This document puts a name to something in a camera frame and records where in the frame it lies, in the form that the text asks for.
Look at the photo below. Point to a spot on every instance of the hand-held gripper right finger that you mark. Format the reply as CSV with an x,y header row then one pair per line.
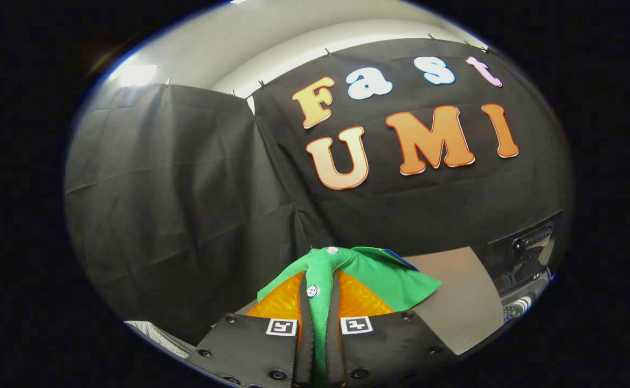
x,y
390,345

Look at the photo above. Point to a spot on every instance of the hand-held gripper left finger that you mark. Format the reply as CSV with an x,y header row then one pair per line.
x,y
250,345

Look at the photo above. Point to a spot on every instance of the green polo shirt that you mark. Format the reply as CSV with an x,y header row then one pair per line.
x,y
379,277

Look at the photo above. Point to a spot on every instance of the dark washing machine lid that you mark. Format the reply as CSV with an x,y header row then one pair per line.
x,y
525,250

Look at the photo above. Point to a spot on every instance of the grey cabinet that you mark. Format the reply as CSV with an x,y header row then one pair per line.
x,y
465,302

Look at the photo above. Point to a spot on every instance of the white ribbed object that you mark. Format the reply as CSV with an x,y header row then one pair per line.
x,y
158,337

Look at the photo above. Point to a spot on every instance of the black backdrop cloth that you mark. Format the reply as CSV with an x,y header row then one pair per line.
x,y
185,188

